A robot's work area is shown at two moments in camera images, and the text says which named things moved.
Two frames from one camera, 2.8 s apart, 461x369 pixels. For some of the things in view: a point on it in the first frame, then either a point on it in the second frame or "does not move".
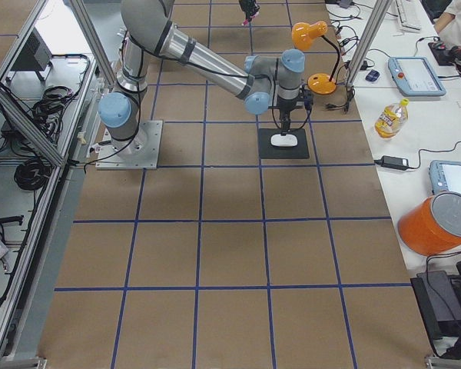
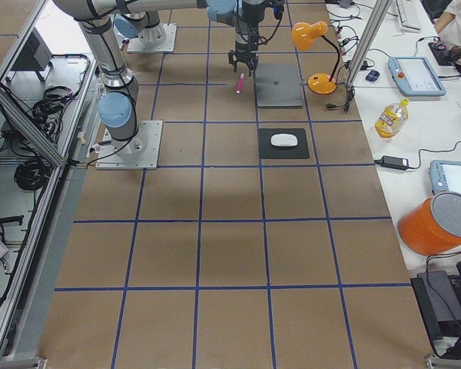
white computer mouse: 283,141 does not move
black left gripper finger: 249,7 -> 247,44
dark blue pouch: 373,76 does not move
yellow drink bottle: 392,119 does not move
